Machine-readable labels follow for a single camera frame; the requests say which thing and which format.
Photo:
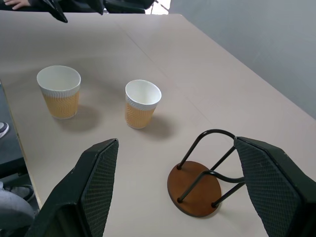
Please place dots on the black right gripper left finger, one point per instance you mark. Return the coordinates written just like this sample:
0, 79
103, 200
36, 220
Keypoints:
93, 192

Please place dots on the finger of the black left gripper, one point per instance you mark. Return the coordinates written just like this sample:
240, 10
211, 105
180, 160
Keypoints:
99, 7
59, 11

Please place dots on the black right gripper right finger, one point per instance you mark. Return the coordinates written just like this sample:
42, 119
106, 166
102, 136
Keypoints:
271, 192

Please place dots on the orange and white paper cup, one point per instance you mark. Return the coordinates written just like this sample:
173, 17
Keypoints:
139, 116
61, 103

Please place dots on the bystander bare hand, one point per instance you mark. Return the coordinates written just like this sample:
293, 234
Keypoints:
16, 3

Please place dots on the black office chair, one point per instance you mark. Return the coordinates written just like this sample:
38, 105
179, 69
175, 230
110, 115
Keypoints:
123, 6

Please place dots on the white and black shoe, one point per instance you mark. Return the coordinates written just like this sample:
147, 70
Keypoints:
3, 129
24, 192

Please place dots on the grey rounded knee shape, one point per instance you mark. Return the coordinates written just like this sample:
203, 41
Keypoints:
14, 214

